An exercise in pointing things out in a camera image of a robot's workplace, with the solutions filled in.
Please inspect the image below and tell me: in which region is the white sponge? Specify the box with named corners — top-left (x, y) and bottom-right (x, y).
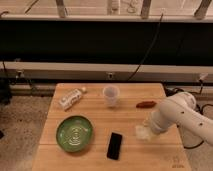
top-left (135, 125), bottom-right (152, 140)

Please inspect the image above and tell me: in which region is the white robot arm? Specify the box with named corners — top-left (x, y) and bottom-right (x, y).
top-left (148, 92), bottom-right (213, 146)

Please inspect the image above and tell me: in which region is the white ceramic cup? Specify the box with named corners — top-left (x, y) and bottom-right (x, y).
top-left (103, 85), bottom-right (120, 107)

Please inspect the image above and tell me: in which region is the red sausage toy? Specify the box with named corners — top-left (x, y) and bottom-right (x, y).
top-left (136, 101), bottom-right (157, 108)

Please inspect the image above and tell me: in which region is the green plate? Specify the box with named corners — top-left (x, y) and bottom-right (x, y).
top-left (56, 115), bottom-right (93, 153)

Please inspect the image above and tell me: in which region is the black smartphone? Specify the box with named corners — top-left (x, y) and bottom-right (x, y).
top-left (107, 133), bottom-right (123, 160)

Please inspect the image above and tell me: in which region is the black cable on wall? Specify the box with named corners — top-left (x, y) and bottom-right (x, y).
top-left (125, 13), bottom-right (165, 82)

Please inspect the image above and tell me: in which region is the grey wall rail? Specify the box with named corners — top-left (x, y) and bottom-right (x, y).
top-left (0, 60), bottom-right (213, 83)

